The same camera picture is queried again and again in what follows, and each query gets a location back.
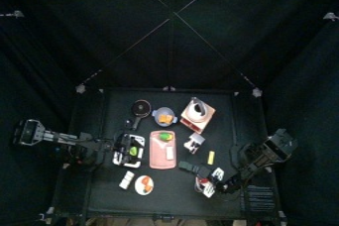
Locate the green toy apple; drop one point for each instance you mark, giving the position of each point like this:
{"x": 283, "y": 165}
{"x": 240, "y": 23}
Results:
{"x": 134, "y": 151}

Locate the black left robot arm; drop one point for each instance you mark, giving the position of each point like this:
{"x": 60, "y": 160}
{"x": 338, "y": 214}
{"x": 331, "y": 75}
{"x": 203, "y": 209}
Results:
{"x": 66, "y": 136}

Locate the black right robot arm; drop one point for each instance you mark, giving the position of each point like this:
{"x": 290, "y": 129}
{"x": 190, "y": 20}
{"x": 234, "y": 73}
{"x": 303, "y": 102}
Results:
{"x": 264, "y": 154}

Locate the white rectangular toy block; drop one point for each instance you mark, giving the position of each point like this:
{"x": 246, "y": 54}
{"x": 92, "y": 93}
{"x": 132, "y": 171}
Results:
{"x": 124, "y": 184}
{"x": 130, "y": 175}

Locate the pink rectangular tray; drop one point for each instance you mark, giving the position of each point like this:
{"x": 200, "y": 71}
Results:
{"x": 156, "y": 157}

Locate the yellow toy stick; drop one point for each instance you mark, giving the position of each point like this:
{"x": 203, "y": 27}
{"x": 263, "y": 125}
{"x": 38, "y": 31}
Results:
{"x": 211, "y": 157}

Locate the green yellow toy vegetable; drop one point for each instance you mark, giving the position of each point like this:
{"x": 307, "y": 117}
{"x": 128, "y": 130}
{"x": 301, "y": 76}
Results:
{"x": 166, "y": 136}

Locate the orange toy fruit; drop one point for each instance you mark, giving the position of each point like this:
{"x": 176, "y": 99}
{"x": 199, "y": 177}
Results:
{"x": 146, "y": 185}

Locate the cream toy block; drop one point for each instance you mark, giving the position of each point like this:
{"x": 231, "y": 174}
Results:
{"x": 170, "y": 153}

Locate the white round plate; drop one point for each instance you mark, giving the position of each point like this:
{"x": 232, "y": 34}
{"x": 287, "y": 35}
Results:
{"x": 138, "y": 187}

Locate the gray toy pot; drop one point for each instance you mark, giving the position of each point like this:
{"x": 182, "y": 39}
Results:
{"x": 155, "y": 114}

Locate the orange toy food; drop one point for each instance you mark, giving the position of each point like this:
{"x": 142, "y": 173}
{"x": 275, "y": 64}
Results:
{"x": 166, "y": 119}

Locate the toy frying pan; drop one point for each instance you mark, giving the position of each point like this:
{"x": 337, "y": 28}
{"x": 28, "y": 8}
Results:
{"x": 140, "y": 107}

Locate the white utensil holder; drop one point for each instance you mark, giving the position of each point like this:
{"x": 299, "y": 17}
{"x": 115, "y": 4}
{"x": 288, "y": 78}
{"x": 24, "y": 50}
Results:
{"x": 199, "y": 139}

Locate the red white toy appliance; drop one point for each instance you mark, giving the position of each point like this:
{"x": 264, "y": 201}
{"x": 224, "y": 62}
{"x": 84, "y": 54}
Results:
{"x": 199, "y": 117}

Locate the vertical frame bar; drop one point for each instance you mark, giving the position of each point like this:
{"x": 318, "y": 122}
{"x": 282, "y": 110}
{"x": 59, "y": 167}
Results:
{"x": 170, "y": 38}

